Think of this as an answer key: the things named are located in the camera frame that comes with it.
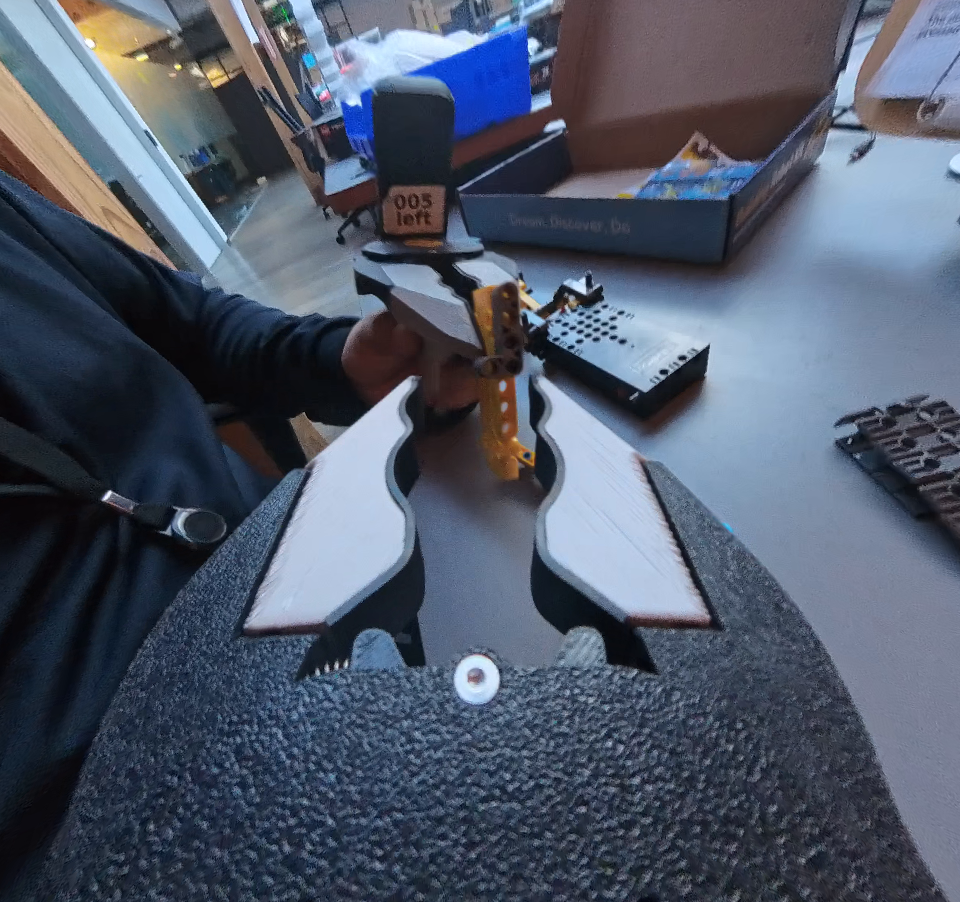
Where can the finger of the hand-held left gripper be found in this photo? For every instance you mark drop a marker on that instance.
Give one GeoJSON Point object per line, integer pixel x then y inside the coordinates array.
{"type": "Point", "coordinates": [431, 309]}
{"type": "Point", "coordinates": [491, 275]}

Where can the printed booklets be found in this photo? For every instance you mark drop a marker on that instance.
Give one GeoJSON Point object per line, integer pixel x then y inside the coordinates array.
{"type": "Point", "coordinates": [697, 170]}

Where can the instruction sheet stand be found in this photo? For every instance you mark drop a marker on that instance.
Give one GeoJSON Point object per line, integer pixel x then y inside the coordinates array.
{"type": "Point", "coordinates": [915, 31]}

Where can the yellow beam grey panel assembly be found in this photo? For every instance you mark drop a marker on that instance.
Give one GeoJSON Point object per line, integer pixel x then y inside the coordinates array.
{"type": "Point", "coordinates": [504, 422]}

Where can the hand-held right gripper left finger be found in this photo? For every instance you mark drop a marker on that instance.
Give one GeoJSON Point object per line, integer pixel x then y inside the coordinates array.
{"type": "Point", "coordinates": [337, 534]}

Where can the person's dark clothing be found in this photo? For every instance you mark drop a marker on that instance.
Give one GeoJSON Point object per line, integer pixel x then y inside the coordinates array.
{"type": "Point", "coordinates": [90, 392]}

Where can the black angled toy beam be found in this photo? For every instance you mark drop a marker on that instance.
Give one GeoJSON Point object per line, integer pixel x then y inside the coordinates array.
{"type": "Point", "coordinates": [508, 332]}

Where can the grey desk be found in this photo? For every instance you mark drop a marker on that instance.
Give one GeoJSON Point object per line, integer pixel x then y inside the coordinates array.
{"type": "Point", "coordinates": [787, 392]}

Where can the black toy track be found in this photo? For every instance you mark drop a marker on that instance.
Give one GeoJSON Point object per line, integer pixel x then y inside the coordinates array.
{"type": "Point", "coordinates": [915, 459]}

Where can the person's left hand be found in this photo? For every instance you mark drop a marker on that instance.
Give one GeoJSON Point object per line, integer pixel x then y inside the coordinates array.
{"type": "Point", "coordinates": [382, 362]}

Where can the black toy battery box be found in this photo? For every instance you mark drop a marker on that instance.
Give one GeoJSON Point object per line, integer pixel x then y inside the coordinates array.
{"type": "Point", "coordinates": [637, 362]}

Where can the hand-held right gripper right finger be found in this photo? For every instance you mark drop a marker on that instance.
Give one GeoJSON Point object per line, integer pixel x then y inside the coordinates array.
{"type": "Point", "coordinates": [615, 534]}

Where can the blue plastic crate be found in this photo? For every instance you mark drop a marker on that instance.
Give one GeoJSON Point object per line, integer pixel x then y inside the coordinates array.
{"type": "Point", "coordinates": [480, 84]}

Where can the person's left forearm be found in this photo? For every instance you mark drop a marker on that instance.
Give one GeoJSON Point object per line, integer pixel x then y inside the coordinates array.
{"type": "Point", "coordinates": [285, 347]}

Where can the wooden post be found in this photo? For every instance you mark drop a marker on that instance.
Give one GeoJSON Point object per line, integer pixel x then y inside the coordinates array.
{"type": "Point", "coordinates": [240, 54]}

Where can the blue cardboard box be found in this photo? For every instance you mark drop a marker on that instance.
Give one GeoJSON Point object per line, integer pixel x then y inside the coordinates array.
{"type": "Point", "coordinates": [675, 54]}

